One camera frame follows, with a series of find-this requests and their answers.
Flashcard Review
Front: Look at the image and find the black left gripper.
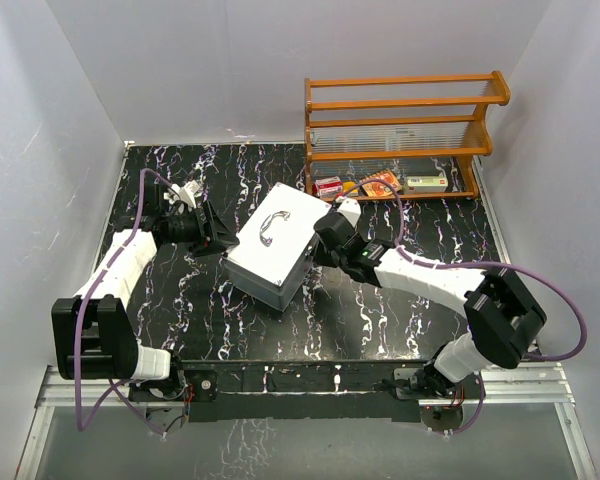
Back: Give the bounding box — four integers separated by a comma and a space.
163, 201, 239, 257

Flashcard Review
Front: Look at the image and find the grey medicine case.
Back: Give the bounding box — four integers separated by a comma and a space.
224, 183, 330, 311

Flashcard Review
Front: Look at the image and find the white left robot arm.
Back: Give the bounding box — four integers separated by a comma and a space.
51, 181, 239, 399

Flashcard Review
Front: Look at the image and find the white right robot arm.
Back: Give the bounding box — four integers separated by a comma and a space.
314, 212, 547, 397

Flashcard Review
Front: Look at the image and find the red white medicine box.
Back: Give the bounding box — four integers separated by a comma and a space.
312, 176, 343, 198

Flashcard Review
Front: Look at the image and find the orange medicine packet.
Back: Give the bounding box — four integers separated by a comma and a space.
361, 169, 402, 198

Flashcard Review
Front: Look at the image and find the long white medicine box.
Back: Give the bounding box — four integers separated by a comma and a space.
404, 175, 449, 194

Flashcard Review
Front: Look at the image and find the orange wooden shelf rack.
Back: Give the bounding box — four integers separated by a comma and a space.
304, 70, 511, 200

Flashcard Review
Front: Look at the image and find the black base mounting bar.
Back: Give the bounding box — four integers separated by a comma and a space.
182, 359, 487, 424

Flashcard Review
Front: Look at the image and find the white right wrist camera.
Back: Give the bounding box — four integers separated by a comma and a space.
334, 196, 361, 229

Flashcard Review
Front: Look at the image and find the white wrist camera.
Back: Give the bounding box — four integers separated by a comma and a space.
164, 180, 202, 208
334, 196, 361, 229

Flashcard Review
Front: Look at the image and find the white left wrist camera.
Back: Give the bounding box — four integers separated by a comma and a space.
164, 180, 202, 208

